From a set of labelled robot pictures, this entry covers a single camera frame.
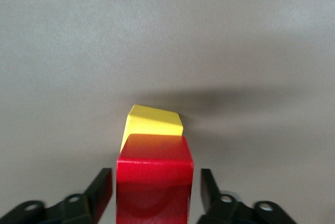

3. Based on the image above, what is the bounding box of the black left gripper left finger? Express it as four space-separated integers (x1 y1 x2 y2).
0 167 114 224

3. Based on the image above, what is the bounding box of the brown paper table cover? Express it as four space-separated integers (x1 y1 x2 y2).
0 0 335 224

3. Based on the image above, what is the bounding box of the red cube block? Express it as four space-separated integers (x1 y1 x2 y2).
116 133 195 224

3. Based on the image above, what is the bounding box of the yellow cube block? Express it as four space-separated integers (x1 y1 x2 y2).
120 104 184 154

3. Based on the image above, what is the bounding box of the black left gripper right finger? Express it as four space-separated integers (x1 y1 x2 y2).
196 169 298 224

